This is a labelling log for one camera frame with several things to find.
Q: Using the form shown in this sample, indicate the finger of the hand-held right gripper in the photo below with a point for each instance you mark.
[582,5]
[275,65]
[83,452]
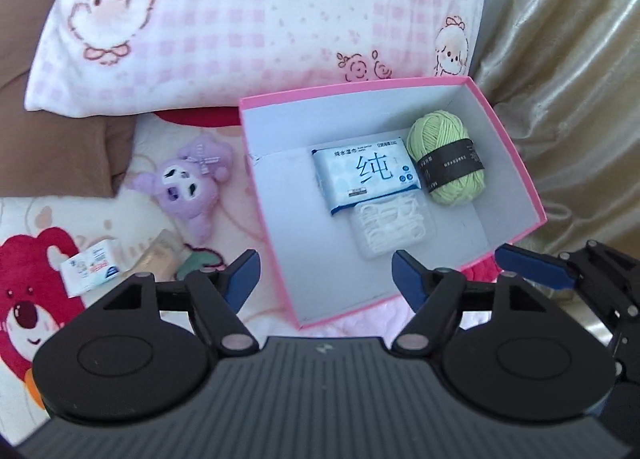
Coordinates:
[535,266]

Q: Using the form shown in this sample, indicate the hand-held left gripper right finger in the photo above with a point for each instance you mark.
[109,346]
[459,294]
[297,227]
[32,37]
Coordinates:
[407,280]

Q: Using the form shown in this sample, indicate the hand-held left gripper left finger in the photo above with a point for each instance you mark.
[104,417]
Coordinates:
[242,278]

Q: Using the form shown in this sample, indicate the clear floss pick box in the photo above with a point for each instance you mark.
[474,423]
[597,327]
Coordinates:
[390,226]

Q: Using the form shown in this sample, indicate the pink cardboard box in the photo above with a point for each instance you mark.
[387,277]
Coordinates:
[325,279]

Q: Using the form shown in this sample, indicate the gold capped foundation bottle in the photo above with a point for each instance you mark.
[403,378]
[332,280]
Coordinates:
[160,254]

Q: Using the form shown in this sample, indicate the purple plush toy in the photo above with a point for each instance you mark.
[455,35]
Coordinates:
[185,189]

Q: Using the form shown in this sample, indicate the blue wet wipes pack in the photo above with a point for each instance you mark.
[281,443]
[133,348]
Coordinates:
[365,174]

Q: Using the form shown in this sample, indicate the green yarn ball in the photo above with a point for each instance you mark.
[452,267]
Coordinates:
[435,139]

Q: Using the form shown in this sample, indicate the small white blue carton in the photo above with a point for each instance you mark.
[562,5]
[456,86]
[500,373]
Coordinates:
[92,266]

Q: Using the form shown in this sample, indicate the bear printed blanket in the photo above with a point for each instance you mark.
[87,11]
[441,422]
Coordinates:
[65,219]

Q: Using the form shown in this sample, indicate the golden curtain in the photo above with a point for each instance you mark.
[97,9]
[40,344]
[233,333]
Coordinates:
[565,64]

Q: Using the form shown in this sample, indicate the brown pillow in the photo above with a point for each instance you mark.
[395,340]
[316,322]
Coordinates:
[45,154]

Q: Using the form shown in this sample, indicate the pink checked cartoon pillow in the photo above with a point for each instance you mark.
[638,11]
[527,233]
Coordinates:
[250,29]

